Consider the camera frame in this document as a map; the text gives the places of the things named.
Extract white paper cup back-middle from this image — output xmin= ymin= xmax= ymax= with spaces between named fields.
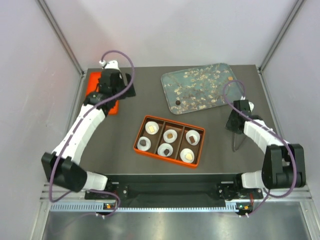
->
xmin=163 ymin=129 xmax=178 ymax=144

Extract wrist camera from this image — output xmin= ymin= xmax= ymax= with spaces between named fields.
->
xmin=233 ymin=99 xmax=254 ymax=117
xmin=99 ymin=60 xmax=120 ymax=71

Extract orange box lid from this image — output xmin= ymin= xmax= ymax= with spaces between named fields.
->
xmin=85 ymin=71 xmax=119 ymax=115

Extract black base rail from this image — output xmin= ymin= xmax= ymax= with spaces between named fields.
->
xmin=83 ymin=173 xmax=253 ymax=208

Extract white paper cup back-left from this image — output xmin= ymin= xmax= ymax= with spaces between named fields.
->
xmin=145 ymin=121 xmax=160 ymax=135

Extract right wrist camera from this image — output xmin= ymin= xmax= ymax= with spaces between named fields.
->
xmin=233 ymin=99 xmax=254 ymax=117

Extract dark square chocolate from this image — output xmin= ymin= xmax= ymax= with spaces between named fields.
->
xmin=163 ymin=149 xmax=170 ymax=155

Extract brown oblong chocolate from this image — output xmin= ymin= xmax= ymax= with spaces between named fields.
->
xmin=189 ymin=136 xmax=196 ymax=143

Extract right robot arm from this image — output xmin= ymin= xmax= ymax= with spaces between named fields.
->
xmin=225 ymin=110 xmax=306 ymax=198

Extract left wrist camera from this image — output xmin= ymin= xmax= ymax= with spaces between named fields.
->
xmin=99 ymin=60 xmax=120 ymax=71

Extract metal tongs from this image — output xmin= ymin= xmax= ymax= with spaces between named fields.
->
xmin=231 ymin=133 xmax=247 ymax=153

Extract white heart chocolate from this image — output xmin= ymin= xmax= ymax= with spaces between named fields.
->
xmin=185 ymin=153 xmax=193 ymax=161

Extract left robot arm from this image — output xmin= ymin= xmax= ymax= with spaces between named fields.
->
xmin=41 ymin=68 xmax=136 ymax=199

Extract white paper cup back-right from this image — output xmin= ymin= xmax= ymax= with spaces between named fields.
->
xmin=185 ymin=130 xmax=201 ymax=146

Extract floral blue tray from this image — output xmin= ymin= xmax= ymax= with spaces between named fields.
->
xmin=160 ymin=63 xmax=245 ymax=115

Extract white paper cup front-left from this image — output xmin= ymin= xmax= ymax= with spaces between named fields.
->
xmin=137 ymin=136 xmax=151 ymax=152

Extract white paper cup front-right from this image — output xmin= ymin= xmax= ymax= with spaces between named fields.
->
xmin=179 ymin=148 xmax=195 ymax=164

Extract orange chocolate box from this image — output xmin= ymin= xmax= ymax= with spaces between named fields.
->
xmin=133 ymin=115 xmax=205 ymax=169

